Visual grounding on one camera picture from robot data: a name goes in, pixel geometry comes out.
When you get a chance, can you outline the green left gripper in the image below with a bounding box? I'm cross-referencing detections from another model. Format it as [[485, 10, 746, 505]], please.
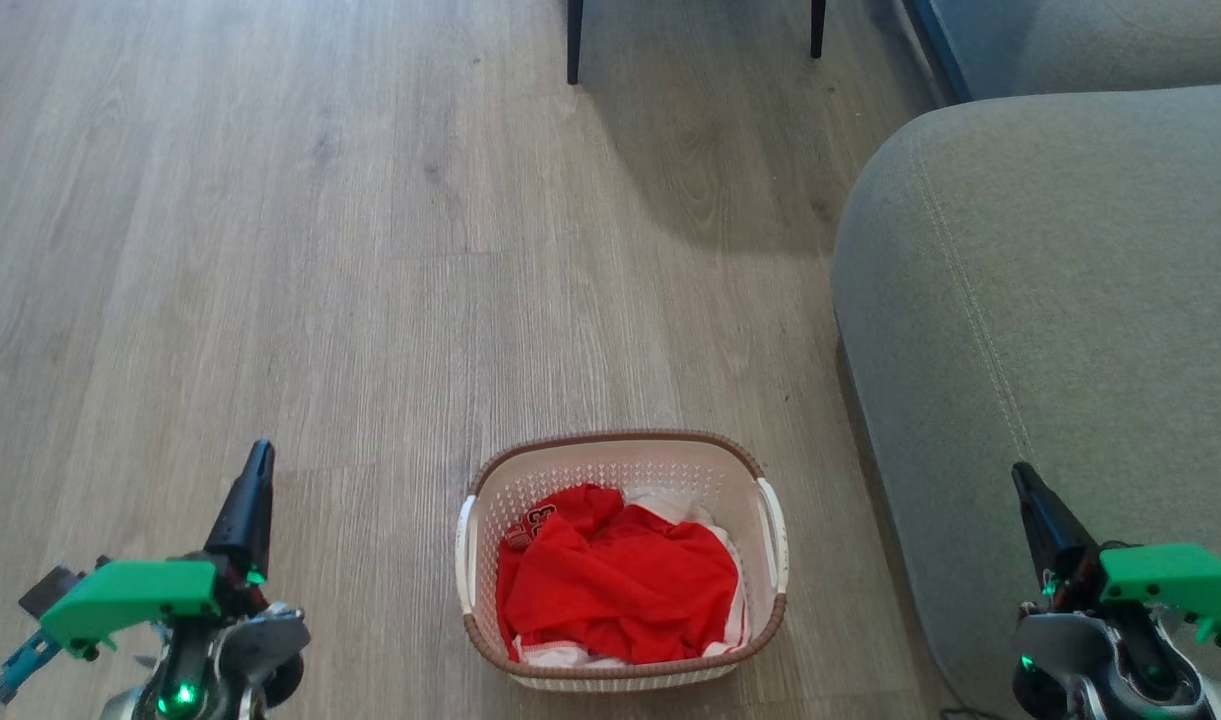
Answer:
[[38, 439, 276, 663]]

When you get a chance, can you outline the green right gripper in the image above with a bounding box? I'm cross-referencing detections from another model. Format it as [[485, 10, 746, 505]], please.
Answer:
[[1011, 461, 1221, 648]]

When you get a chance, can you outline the white perforated laundry basket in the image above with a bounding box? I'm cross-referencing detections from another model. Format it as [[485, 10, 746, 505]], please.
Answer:
[[456, 431, 790, 693]]

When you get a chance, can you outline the grey fabric sofa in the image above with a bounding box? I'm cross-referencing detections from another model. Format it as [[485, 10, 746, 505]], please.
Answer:
[[831, 0, 1221, 720]]

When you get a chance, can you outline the red jersey garment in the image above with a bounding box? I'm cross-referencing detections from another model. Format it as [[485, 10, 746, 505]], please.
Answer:
[[496, 484, 741, 666]]

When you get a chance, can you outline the white garment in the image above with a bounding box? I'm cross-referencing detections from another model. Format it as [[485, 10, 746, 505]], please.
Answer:
[[513, 487, 752, 669]]

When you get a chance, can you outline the grey chair with black legs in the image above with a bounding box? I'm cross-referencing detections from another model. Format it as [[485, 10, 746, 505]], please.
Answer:
[[566, 0, 828, 87]]

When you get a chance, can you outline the thin black cable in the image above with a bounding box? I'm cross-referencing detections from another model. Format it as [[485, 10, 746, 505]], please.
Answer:
[[935, 675, 1016, 720]]

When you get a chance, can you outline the blue cable connector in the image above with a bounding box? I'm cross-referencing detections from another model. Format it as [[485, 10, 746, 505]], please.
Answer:
[[0, 628, 63, 704]]

